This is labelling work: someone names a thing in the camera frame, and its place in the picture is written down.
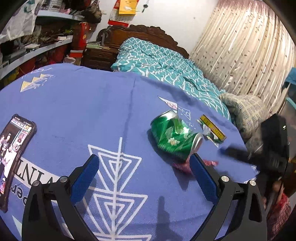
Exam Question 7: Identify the yellow small cardboard box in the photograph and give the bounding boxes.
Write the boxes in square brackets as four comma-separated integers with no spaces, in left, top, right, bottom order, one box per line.
[200,114,227,142]

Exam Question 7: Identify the green silver snack wrapper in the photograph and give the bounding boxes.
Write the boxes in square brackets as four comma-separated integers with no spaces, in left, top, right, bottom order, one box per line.
[196,120,223,147]

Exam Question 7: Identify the pink wrapper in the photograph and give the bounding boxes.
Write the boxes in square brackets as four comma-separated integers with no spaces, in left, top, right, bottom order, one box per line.
[172,159,219,175]

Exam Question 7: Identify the crushed green soda can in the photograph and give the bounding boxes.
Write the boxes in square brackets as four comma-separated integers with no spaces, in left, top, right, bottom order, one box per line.
[151,110,203,161]

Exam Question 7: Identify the person's right hand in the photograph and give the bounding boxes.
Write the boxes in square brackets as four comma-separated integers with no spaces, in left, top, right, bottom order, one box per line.
[260,179,290,210]

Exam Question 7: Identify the folded checkered quilt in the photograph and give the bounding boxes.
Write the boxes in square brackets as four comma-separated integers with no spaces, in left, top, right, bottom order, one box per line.
[220,93,268,140]

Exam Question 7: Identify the teal cloth on bins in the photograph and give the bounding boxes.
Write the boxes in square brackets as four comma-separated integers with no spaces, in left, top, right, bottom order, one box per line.
[281,67,296,93]

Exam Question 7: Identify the black smartphone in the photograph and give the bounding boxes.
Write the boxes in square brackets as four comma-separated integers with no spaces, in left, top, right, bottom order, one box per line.
[1,114,37,213]

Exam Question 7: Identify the beige patterned curtain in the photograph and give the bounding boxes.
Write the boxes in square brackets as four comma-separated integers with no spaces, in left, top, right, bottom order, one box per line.
[190,1,295,113]

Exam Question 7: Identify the blue printed blanket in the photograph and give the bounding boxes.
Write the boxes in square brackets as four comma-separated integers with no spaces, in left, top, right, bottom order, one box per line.
[1,64,245,240]

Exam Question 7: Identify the teal patterned duvet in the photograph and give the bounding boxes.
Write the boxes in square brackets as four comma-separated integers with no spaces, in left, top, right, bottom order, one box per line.
[111,37,231,120]

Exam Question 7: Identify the wooden nightstand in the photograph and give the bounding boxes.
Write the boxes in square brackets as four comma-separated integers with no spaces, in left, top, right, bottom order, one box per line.
[81,42,120,71]

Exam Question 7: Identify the hanging keys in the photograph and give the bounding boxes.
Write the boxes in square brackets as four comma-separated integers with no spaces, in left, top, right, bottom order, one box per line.
[142,0,149,13]

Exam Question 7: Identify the red gift box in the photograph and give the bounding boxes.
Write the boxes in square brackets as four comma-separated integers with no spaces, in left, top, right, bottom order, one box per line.
[69,22,89,58]

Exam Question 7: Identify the carved wooden headboard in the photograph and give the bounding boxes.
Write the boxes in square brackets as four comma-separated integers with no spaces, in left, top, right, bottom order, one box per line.
[96,25,189,59]

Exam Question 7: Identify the white floral plastic bag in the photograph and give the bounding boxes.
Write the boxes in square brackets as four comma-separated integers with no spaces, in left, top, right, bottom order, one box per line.
[1,0,44,44]

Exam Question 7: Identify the brown handbag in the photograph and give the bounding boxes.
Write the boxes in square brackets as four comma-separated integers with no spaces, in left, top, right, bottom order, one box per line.
[81,1,102,24]

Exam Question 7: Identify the grey wall shelves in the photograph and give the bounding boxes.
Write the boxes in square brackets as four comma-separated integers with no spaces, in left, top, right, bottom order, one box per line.
[1,10,84,79]

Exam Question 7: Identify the red yellow wall calendar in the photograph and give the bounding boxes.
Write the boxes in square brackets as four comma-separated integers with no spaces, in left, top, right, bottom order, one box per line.
[108,0,139,27]

